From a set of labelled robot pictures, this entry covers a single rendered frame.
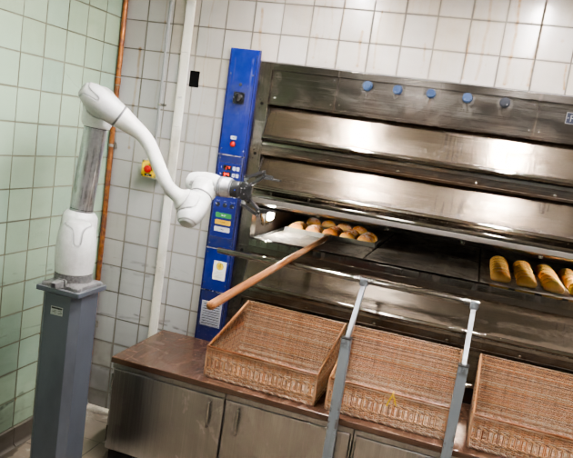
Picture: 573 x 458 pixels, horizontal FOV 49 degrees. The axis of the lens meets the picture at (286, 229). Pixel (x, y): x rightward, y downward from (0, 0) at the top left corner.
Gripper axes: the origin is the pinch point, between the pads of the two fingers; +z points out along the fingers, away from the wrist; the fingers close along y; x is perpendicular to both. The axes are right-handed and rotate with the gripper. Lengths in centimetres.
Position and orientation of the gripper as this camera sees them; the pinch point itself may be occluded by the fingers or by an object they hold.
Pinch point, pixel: (276, 195)
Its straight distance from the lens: 271.3
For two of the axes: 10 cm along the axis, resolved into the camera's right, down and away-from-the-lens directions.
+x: -2.8, 1.1, -9.5
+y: -1.4, 9.8, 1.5
